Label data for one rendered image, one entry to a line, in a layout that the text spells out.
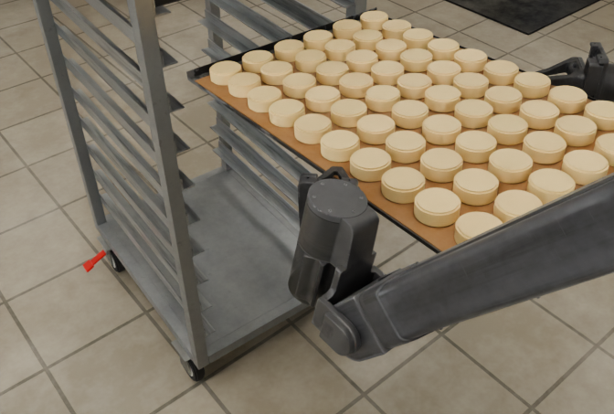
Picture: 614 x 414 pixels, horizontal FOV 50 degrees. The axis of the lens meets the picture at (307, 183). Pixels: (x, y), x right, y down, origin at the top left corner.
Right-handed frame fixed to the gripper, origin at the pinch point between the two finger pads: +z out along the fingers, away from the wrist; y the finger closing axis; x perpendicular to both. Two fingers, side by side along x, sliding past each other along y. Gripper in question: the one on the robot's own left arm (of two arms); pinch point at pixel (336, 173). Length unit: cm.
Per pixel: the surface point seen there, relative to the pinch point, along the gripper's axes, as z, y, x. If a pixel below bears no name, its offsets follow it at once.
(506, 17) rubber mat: 270, 88, 61
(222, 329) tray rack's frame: 43, 81, -34
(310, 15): 70, 8, -13
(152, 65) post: 29.0, 0.8, -33.6
